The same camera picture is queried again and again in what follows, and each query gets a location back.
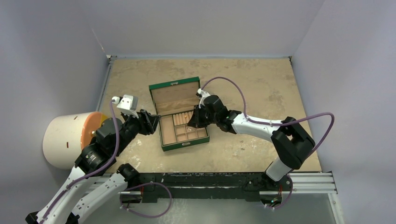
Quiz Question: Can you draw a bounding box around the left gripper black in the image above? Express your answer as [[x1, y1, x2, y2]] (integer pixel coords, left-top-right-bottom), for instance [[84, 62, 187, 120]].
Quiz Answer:
[[114, 108, 160, 154]]

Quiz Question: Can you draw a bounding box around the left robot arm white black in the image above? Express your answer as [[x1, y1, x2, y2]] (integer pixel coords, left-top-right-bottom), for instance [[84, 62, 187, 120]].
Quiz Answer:
[[25, 110, 161, 224]]

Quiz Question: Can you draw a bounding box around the green jewelry box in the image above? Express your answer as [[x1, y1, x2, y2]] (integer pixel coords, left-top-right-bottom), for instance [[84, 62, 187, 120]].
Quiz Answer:
[[148, 76, 210, 152]]

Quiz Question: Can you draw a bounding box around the white cylinder orange yellow face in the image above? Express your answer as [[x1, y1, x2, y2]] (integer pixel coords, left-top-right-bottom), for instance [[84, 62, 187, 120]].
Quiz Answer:
[[42, 112, 108, 169]]

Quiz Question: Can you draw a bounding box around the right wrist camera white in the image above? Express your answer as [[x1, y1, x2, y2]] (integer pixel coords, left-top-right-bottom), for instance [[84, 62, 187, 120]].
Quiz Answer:
[[196, 88, 210, 108]]

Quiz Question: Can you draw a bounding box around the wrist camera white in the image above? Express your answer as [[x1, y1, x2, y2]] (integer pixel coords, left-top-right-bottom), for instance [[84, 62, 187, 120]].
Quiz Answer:
[[112, 94, 138, 118], [196, 88, 210, 108]]

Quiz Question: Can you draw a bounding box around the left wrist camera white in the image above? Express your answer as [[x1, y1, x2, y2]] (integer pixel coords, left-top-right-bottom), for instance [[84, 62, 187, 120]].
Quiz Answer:
[[112, 94, 138, 118]]

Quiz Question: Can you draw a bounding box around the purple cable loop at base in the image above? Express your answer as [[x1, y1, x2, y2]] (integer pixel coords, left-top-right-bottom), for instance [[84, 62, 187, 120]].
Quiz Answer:
[[119, 183, 172, 219]]

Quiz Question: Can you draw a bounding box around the aluminium frame rail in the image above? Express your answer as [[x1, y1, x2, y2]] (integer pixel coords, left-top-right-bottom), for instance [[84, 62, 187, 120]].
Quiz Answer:
[[290, 172, 338, 194]]

